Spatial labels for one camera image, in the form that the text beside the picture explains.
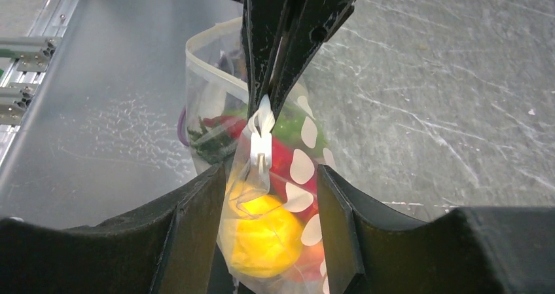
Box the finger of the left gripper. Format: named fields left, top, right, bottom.
left=269, top=0, right=356, bottom=117
left=241, top=0, right=314, bottom=118

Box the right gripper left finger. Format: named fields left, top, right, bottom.
left=1, top=165, right=226, bottom=293

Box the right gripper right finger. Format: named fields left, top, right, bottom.
left=317, top=165, right=554, bottom=293

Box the yellow toy pear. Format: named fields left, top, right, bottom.
left=219, top=176, right=303, bottom=278

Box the clear dotted zip top bag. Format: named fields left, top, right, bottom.
left=178, top=18, right=334, bottom=293

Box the toy peach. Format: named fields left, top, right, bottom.
left=283, top=241, right=325, bottom=283

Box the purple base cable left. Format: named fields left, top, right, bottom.
left=177, top=107, right=190, bottom=147

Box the aluminium frame rail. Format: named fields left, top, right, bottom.
left=1, top=0, right=79, bottom=161

